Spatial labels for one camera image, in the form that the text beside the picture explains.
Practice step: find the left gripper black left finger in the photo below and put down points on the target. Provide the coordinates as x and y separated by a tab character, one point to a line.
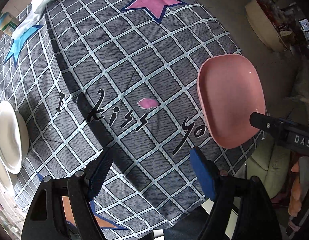
45	218

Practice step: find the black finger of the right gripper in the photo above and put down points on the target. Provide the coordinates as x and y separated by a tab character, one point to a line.
268	124

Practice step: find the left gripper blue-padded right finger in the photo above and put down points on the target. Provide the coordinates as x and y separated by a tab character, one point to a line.
256	217

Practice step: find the pink square plate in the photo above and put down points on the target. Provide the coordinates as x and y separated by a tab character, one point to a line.
229	91

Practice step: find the white bowl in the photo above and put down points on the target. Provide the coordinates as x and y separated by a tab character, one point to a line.
14	138
7	179

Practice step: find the person's right hand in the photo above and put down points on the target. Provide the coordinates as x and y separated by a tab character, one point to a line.
295	200

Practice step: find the grey checked star tablecloth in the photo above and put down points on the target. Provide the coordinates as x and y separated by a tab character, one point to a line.
119	74

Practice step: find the green capped bottle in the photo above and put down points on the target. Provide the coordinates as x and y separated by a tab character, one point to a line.
8	23

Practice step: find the white cloth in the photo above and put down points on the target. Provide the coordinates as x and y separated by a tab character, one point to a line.
33	17

